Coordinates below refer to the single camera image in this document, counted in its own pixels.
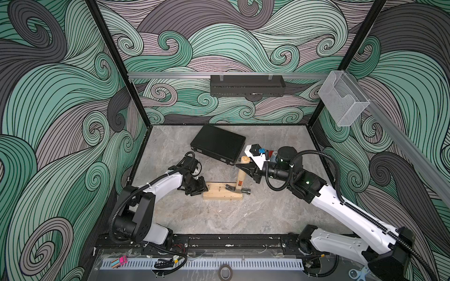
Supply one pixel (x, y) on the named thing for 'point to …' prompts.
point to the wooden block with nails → (217, 191)
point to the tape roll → (225, 273)
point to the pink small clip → (123, 260)
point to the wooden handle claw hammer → (241, 178)
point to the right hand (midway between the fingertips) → (236, 163)
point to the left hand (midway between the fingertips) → (205, 189)
